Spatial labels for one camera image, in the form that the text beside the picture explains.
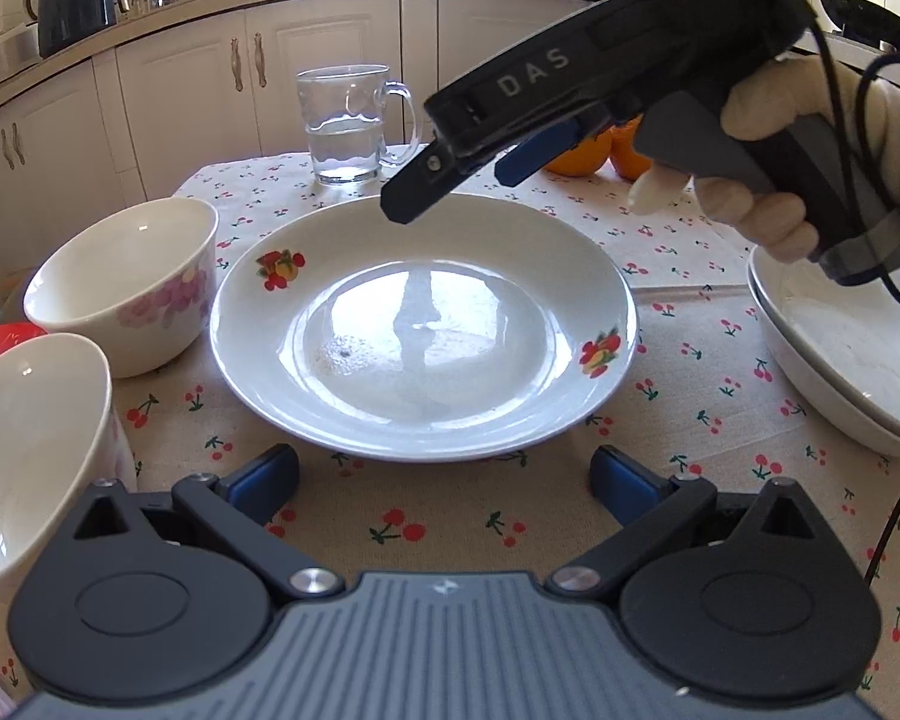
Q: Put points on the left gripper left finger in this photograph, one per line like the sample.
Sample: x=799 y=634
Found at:
x=230 y=515

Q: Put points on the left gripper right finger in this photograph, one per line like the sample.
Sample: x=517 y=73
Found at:
x=657 y=516

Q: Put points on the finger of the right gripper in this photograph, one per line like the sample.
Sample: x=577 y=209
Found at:
x=422 y=182
x=529 y=157

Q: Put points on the white fruit-pattern plate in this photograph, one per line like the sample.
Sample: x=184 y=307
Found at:
x=482 y=327

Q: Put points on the white bowl pink flowers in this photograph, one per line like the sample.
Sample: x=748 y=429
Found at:
x=140 y=283

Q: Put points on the white kitchen cabinets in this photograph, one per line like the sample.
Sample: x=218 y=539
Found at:
x=134 y=121

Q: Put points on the gloved right hand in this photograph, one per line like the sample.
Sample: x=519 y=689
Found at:
x=764 y=104

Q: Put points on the orange with leaf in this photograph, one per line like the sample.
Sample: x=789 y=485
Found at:
x=585 y=159

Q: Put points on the glass mug with water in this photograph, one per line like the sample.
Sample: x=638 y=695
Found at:
x=343 y=108

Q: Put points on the orange without leaf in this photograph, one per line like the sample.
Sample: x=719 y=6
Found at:
x=626 y=160

